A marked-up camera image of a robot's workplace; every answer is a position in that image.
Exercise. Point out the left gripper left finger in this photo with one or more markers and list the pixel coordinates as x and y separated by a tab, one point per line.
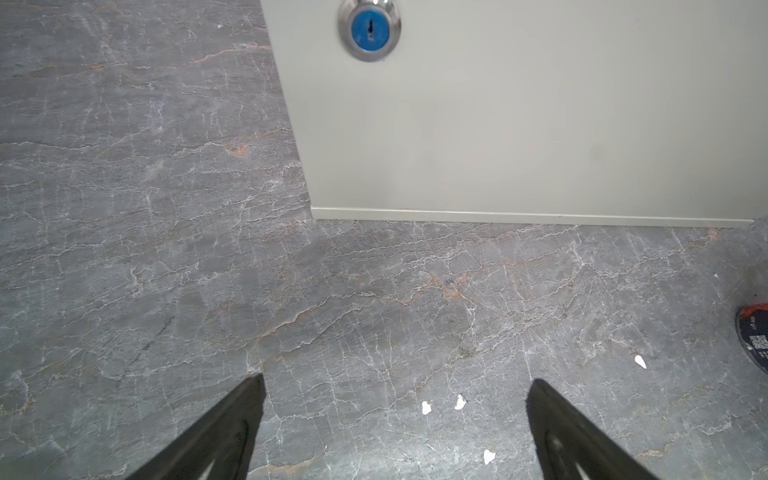
220	444

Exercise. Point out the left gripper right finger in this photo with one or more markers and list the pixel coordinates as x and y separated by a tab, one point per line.
569	446

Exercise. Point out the black label can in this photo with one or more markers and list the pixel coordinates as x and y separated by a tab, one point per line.
751	327

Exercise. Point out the grey metal cabinet counter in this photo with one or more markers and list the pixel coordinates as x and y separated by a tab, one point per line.
648	113

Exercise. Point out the cabinet lock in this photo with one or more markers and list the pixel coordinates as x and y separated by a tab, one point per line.
369	29

